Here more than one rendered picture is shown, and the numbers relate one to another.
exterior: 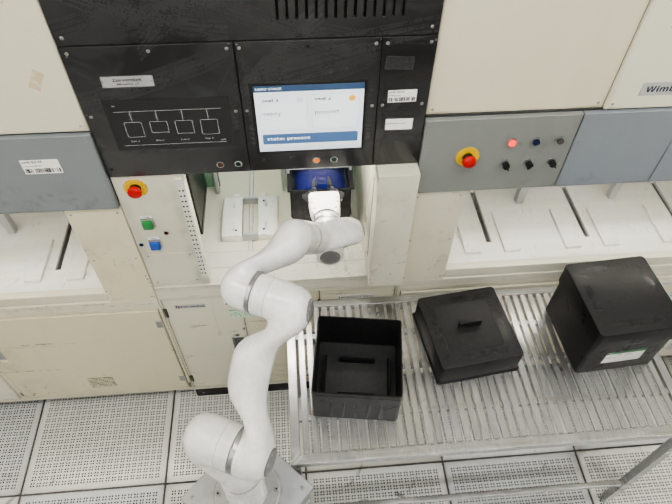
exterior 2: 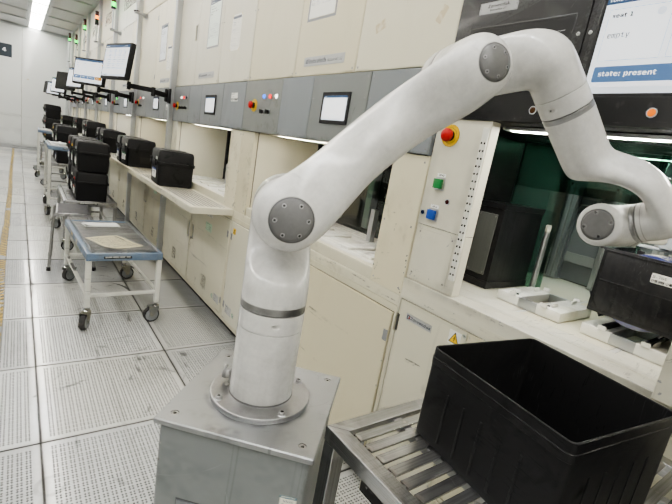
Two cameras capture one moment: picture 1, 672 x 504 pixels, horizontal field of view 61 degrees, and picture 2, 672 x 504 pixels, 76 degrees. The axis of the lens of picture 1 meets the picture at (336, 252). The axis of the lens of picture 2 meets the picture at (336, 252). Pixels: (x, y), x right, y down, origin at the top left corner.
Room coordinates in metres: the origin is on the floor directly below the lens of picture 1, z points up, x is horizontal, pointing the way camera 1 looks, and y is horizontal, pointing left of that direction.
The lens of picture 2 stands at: (0.20, -0.44, 1.23)
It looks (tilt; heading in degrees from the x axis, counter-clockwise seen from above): 13 degrees down; 58
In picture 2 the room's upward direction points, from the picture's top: 10 degrees clockwise
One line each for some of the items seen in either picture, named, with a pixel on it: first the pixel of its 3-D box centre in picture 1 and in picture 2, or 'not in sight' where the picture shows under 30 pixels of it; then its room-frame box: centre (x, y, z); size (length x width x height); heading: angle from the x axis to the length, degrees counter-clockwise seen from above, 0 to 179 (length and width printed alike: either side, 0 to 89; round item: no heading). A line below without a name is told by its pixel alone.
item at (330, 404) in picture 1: (357, 367); (534, 422); (0.88, -0.08, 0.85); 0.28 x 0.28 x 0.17; 88
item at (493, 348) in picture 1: (467, 330); not in sight; (1.04, -0.46, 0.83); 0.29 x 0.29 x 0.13; 13
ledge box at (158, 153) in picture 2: not in sight; (171, 167); (0.79, 3.03, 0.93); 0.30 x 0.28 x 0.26; 93
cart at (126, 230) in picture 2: not in sight; (111, 266); (0.41, 2.71, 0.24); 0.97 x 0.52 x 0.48; 98
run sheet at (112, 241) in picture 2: not in sight; (114, 240); (0.40, 2.53, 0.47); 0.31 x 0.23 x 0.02; 117
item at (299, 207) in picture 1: (319, 182); (656, 279); (1.52, 0.07, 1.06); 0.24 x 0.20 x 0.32; 96
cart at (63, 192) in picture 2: not in sight; (84, 215); (0.26, 4.39, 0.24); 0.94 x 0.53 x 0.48; 95
